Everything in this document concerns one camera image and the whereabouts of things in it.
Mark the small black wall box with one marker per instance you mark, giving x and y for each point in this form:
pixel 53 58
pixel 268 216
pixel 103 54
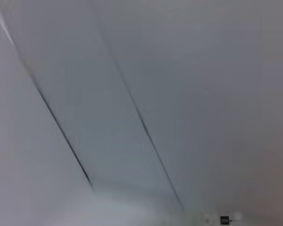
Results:
pixel 224 220

